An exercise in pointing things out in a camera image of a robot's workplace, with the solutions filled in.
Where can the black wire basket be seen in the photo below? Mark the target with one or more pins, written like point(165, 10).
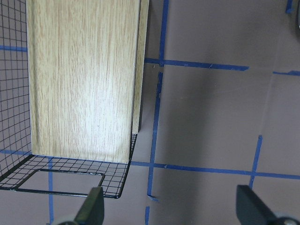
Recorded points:
point(17, 162)

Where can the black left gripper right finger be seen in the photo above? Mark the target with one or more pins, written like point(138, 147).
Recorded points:
point(251, 210)

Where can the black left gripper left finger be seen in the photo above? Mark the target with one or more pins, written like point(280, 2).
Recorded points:
point(92, 211)

